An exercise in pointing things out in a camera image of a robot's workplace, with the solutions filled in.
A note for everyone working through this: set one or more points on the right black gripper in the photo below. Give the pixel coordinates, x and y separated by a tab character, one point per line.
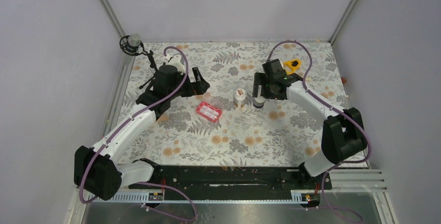
260	79

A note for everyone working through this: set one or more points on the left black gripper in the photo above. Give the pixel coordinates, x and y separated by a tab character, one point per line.
198	87

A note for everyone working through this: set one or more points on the red pill organizer box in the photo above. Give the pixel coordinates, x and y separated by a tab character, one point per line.
210	108

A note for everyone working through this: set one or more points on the white dark pill bottle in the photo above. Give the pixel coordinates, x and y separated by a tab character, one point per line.
258	102

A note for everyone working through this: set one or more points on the white orange pill bottle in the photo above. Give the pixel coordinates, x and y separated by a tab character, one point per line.
239	98

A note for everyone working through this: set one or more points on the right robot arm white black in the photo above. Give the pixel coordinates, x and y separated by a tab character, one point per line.
342	129

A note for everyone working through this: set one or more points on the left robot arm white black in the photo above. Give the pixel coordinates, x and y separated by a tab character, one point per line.
98	169

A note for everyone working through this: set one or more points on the floral patterned table mat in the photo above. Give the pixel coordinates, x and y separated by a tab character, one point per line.
279	134

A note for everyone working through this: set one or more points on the yellow green plastic tool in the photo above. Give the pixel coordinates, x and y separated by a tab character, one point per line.
291	66

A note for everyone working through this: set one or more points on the microphone on black tripod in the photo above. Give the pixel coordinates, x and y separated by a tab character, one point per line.
133	46

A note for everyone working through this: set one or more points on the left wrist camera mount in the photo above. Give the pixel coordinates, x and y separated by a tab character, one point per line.
176	60

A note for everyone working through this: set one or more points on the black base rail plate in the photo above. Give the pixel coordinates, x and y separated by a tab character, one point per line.
229	180

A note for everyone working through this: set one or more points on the white slotted cable duct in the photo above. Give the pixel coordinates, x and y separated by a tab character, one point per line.
169	196

